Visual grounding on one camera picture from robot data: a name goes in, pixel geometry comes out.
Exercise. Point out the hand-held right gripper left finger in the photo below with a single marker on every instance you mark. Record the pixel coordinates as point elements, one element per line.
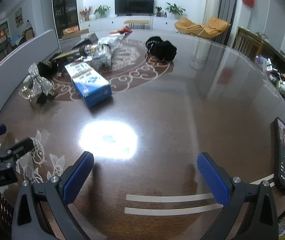
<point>78,177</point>

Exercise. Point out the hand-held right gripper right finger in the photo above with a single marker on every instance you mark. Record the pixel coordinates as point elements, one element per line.
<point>212,180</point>

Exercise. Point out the black fabric item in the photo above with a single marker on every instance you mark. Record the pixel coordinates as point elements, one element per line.
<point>48,67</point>

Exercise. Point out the white curtain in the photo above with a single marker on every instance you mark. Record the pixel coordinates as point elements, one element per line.
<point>211,0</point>

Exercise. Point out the orange cardboard box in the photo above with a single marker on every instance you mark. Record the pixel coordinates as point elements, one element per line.
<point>72,31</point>

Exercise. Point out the dark glass bookcase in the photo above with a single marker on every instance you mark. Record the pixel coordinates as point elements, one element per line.
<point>65,5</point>

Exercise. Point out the grey partition panel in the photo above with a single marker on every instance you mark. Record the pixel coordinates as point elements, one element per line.
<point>20,62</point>

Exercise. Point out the wide leafy potted plant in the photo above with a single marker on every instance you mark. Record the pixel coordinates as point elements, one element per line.
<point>175,9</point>

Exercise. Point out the wooden chair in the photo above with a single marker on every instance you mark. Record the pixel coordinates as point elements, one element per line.
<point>248,43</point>

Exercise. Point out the red foil packet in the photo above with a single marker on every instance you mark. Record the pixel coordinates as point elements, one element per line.
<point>121,31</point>

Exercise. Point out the bushy green potted plant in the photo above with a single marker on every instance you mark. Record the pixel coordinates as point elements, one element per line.
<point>102,10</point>

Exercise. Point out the grey curtain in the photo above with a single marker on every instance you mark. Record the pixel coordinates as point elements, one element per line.
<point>228,10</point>

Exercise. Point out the blue and white carton box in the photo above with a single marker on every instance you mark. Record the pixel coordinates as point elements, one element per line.
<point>90,85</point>

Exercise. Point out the black knit glove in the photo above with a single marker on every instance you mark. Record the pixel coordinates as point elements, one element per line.
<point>153,43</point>
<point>168,51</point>

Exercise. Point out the wooden bench with hairpin legs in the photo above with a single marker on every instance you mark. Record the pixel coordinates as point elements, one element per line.
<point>136,22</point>

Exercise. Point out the white television cabinet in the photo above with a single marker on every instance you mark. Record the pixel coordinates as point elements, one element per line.
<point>107,23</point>

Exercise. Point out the black smartphone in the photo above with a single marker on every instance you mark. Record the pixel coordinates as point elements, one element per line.
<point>283,155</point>

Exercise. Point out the dark wooden sideboard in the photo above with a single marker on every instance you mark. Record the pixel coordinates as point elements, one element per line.
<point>282,55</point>

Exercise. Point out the small green potted plant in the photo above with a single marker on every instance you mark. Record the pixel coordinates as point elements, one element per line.
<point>158,11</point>

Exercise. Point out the red flower bouquet vase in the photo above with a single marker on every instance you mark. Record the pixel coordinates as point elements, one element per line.
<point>85,12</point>

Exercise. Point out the framed wall painting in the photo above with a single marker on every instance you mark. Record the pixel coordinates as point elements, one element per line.
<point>19,17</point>

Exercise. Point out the orange lounge chair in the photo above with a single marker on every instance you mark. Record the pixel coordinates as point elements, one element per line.
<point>192,27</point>

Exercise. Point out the flat screen television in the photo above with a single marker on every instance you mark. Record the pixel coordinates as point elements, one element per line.
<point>134,5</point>

